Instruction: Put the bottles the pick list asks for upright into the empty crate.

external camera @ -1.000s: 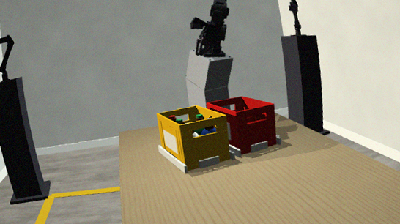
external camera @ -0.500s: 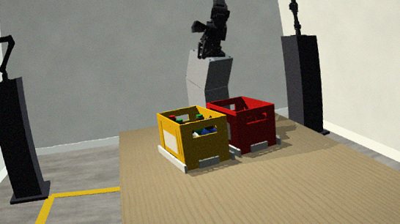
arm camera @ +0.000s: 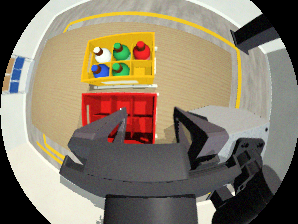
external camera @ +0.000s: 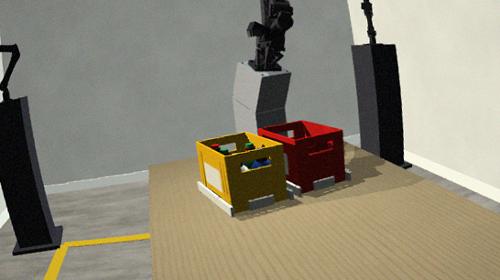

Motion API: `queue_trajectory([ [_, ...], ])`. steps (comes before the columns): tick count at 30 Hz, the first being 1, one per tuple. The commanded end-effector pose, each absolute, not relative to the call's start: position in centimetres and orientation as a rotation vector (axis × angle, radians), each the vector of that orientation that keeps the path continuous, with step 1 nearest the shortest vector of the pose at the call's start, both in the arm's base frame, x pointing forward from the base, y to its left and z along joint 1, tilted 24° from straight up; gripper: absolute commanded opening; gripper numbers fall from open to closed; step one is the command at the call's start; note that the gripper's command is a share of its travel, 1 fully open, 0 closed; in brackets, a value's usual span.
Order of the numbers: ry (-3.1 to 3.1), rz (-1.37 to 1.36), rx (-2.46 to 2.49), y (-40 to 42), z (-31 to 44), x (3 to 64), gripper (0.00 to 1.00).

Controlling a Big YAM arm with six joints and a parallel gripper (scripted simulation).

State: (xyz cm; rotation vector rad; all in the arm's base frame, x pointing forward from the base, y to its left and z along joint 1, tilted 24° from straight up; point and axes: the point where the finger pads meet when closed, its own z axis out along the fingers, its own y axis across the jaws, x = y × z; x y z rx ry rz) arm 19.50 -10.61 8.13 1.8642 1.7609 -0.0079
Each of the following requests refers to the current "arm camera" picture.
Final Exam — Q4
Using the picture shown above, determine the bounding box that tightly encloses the red plastic crate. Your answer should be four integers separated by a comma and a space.
82, 93, 157, 144

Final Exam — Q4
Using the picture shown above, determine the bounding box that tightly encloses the blue bottle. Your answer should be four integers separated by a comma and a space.
91, 64, 110, 78

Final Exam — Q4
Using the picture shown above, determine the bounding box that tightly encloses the yellow plastic crate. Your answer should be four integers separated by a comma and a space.
81, 32, 154, 86

